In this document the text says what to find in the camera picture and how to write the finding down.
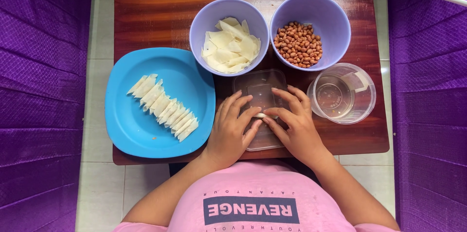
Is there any lilac bowl with wrapper sheets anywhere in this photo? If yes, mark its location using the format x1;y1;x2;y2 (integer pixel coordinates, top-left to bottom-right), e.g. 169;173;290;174
189;0;270;77

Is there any blue square plate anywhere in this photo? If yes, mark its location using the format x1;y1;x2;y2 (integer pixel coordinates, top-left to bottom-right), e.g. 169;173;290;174
105;47;216;159

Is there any pink printed shirt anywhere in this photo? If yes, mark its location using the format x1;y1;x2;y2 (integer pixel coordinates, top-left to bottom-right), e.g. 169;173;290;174
113;161;400;232

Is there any pile of pale wrapper sheets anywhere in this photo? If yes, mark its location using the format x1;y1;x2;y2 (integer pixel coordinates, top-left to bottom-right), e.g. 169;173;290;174
201;17;261;74

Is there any person's right hand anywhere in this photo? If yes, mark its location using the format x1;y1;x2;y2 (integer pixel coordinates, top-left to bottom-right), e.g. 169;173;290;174
263;85;331;169

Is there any row of folded pastry pieces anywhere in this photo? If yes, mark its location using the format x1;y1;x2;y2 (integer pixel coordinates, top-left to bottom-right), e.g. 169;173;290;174
126;74;199;143

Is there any heap of brown peanuts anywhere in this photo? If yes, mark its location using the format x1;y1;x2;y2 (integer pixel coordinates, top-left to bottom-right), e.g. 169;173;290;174
273;21;323;68

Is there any purple cloth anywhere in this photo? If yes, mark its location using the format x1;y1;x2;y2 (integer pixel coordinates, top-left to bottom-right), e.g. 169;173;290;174
387;0;467;232
0;0;93;232

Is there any clear rectangular plastic lid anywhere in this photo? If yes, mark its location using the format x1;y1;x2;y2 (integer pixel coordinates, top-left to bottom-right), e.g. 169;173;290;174
233;69;290;151

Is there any clear round plastic container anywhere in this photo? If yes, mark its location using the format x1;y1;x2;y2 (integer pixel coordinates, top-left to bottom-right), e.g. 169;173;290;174
306;63;377;125

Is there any person's left hand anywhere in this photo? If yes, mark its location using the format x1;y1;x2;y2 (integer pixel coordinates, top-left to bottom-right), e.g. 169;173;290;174
202;91;263;169

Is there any lilac bowl with peanuts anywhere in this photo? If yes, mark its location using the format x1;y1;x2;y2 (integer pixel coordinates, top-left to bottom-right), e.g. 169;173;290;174
269;0;351;72

